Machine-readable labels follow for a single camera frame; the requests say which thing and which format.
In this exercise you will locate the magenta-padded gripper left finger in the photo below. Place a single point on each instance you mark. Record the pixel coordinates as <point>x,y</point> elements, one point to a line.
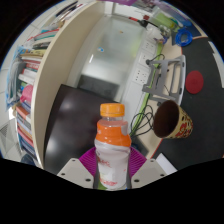
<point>75,171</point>

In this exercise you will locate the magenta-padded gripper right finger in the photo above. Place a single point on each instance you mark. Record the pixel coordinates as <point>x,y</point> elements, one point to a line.
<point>148,171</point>

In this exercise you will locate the orange-capped drink bottle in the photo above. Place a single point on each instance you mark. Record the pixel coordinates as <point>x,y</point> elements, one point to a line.
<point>112,153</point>

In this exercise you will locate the white paper sheet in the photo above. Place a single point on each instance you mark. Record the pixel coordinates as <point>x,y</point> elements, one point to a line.
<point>166,164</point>

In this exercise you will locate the black computer monitor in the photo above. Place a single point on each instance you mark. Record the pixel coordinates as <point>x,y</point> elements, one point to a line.
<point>70,126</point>

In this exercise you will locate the floral patterned cup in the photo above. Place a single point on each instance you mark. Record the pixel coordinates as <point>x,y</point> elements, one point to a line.
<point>180,125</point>

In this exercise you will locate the black desk mat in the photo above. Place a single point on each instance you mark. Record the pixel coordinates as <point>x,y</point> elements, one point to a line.
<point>206,133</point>

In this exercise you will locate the beige shelf unit with books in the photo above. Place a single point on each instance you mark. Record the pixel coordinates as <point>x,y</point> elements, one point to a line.
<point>56,83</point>

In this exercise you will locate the flat round red coaster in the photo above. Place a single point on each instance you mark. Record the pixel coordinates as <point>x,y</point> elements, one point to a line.
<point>194,82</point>

